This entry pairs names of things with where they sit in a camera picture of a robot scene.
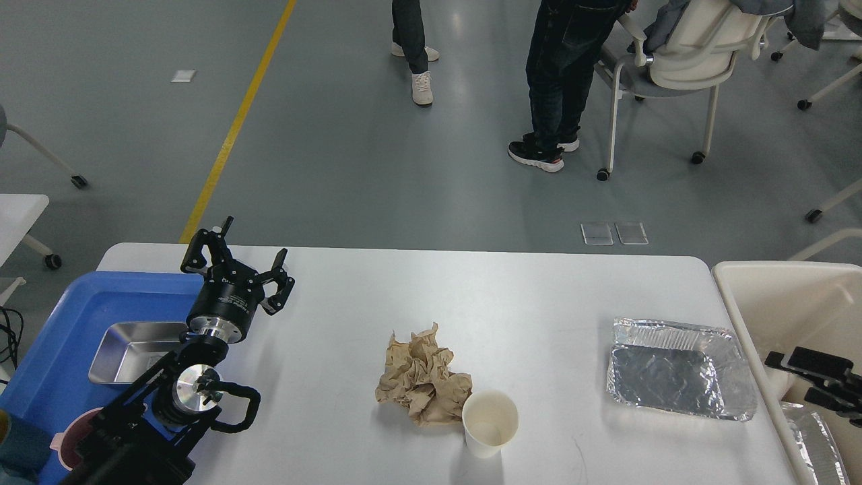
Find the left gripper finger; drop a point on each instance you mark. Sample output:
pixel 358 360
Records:
pixel 284 284
pixel 208 254

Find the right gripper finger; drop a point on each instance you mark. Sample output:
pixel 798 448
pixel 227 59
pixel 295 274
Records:
pixel 811 364
pixel 849 409

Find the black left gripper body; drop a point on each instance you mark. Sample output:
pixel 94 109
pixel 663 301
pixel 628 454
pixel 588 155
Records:
pixel 225 309

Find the aluminium foil tray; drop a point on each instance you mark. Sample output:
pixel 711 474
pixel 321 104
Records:
pixel 688 369

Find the square stainless steel tray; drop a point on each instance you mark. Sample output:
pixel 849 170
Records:
pixel 129 349

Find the brown paper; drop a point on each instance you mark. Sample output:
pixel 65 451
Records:
pixel 417 377

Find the pink plastic mug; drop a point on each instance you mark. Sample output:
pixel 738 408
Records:
pixel 64 443

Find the white paper cup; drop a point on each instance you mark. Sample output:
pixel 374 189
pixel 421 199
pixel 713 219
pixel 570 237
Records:
pixel 490 421

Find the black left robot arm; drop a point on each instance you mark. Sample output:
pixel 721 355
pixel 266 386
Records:
pixel 147 433

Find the cream plastic bin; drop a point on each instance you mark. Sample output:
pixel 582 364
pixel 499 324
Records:
pixel 780 306

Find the blue plastic tray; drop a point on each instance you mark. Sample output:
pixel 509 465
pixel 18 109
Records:
pixel 52 387

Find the clear floor plate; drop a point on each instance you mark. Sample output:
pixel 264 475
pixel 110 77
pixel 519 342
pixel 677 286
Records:
pixel 631 233
pixel 597 234

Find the person with white sneakers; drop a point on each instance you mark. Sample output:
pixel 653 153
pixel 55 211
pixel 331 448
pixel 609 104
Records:
pixel 409 42

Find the white grey office chair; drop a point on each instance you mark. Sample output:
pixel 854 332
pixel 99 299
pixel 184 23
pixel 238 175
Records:
pixel 697 51

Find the person with black sneakers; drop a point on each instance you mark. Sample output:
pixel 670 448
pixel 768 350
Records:
pixel 565 45

